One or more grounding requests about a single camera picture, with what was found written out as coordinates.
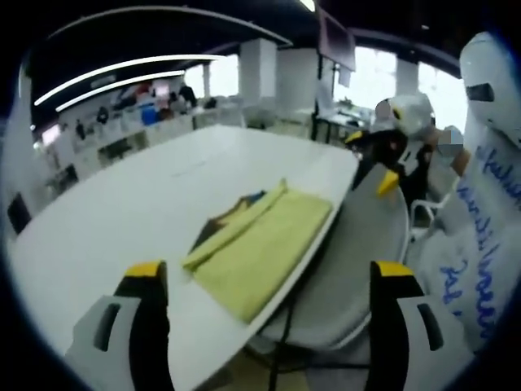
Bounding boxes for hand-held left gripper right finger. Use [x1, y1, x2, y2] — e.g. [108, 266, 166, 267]
[368, 259, 475, 391]

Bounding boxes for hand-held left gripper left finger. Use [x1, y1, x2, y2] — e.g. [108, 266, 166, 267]
[64, 259, 172, 391]

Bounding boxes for yellow blue grey garment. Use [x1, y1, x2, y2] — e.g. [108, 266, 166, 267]
[181, 177, 334, 325]

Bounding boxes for black monitor stand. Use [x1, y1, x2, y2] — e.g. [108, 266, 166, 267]
[311, 56, 339, 143]

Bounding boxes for grey mesh chair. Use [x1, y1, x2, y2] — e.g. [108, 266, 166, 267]
[247, 165, 410, 351]

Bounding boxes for white chest-worn device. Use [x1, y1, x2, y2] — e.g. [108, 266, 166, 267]
[459, 31, 521, 150]

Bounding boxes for person's white printed shirt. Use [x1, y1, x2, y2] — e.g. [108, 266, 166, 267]
[414, 134, 521, 351]

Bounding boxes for black cabinet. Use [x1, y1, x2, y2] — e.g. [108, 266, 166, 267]
[7, 191, 33, 236]

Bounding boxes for long white workbench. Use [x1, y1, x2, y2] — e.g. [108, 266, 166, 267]
[40, 97, 245, 172]

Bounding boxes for blue bin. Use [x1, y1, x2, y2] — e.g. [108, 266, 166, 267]
[139, 103, 159, 126]

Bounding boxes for black cable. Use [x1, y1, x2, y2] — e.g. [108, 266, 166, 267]
[270, 305, 295, 391]

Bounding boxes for dark wall monitor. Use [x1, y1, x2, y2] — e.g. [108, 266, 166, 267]
[317, 7, 358, 71]

